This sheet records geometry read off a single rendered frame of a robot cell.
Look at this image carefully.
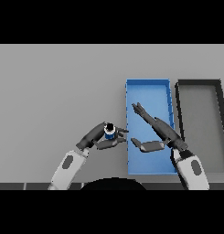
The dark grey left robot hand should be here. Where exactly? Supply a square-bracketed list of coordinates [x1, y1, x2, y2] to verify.
[75, 121, 130, 152]

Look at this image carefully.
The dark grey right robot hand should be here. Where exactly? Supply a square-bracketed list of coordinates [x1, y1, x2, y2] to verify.
[130, 101, 189, 154]

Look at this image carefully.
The blue bin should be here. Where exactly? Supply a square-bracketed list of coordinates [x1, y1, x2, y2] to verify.
[124, 78, 178, 176]

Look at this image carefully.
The dark grey bin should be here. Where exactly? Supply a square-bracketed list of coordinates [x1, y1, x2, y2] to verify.
[174, 79, 224, 175]

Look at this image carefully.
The flat black arc shape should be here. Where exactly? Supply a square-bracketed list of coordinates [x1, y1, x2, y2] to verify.
[80, 177, 147, 191]

